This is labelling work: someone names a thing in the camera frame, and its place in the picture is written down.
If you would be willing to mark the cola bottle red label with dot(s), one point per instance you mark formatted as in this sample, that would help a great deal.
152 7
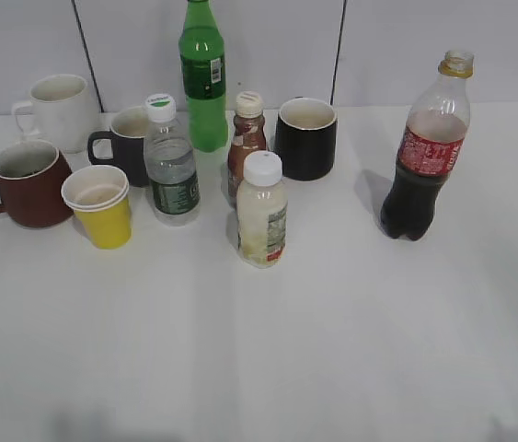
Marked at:
434 133

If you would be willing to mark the red ceramic mug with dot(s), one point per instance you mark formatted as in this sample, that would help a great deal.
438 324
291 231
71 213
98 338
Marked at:
31 177

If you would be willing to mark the yellow paper cup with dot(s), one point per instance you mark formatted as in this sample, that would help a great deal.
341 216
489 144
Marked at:
98 196

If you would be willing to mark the white milky drink bottle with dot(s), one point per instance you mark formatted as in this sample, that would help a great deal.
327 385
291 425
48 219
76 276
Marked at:
261 208

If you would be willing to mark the brown sauce bottle beige cap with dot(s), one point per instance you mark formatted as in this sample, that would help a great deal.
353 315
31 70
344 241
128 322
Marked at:
248 137

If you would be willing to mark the black mug white interior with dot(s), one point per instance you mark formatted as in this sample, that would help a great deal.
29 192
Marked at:
305 138

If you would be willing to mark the clear water bottle green label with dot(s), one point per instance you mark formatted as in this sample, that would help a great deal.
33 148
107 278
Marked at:
170 163

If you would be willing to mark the green soda bottle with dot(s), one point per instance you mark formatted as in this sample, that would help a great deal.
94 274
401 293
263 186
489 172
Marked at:
202 56

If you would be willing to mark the white ceramic mug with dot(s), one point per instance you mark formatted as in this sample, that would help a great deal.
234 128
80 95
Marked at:
62 110

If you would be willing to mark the dark mug with handle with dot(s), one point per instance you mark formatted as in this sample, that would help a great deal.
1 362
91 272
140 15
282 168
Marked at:
126 134

